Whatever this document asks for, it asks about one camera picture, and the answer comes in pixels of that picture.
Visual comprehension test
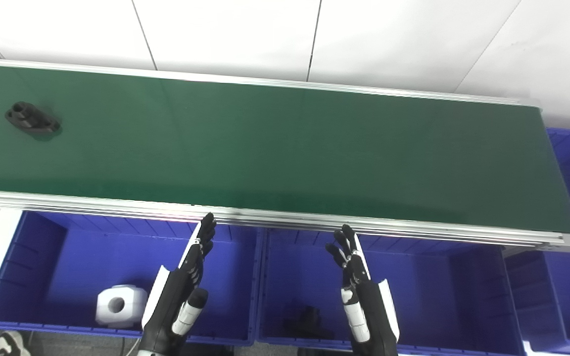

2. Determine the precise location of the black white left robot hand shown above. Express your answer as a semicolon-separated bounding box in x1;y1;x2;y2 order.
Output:
139;213;217;356

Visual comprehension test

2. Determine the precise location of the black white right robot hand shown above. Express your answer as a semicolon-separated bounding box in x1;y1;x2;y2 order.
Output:
326;224;400;356

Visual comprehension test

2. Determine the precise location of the black flange part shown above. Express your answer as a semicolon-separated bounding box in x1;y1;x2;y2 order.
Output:
5;101;62;136

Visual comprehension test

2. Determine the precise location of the white cube part with hole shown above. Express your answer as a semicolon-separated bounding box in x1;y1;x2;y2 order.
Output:
95;285;148;329

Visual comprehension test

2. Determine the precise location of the black part in bin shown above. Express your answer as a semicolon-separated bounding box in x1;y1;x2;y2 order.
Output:
284;302;337;341

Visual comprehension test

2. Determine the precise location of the blue bin with black part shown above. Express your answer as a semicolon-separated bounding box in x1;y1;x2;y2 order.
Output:
257;227;525;356

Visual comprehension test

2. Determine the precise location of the green conveyor belt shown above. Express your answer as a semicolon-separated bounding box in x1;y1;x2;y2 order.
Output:
0;63;570;235
0;56;570;254

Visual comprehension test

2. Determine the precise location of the blue bin with white part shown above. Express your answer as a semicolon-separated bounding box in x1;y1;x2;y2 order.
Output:
0;210;264;347

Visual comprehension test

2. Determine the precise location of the black white shoe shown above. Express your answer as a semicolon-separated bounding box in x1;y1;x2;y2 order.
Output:
0;330;32;356

